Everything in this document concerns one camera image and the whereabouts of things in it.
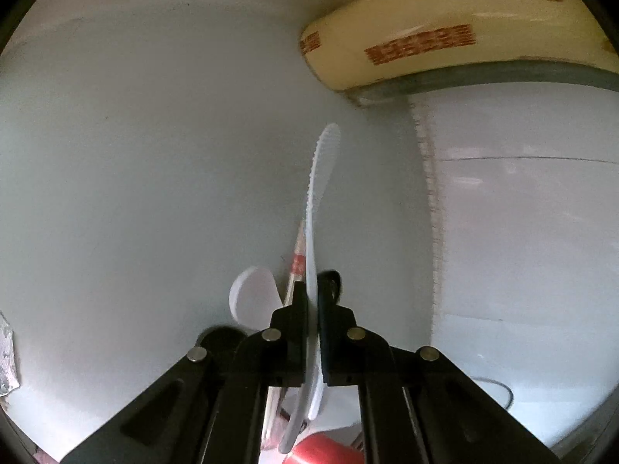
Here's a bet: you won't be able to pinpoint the white rice paddle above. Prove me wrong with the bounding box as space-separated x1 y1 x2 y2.
278 123 342 455

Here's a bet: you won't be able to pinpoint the aluminium foil sheet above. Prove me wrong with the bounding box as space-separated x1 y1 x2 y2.
0 313 20 397

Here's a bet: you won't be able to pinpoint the wrapped disposable chopsticks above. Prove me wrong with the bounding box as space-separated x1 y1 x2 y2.
261 221 306 449

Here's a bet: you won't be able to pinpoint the black plastic spoon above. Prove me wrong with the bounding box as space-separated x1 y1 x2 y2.
196 326 248 354

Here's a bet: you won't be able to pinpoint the red cylindrical tin canister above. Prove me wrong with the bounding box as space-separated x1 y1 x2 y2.
282 433 365 464

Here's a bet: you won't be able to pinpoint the yellow cling film roll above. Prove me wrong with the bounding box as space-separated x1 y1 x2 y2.
299 0 618 91

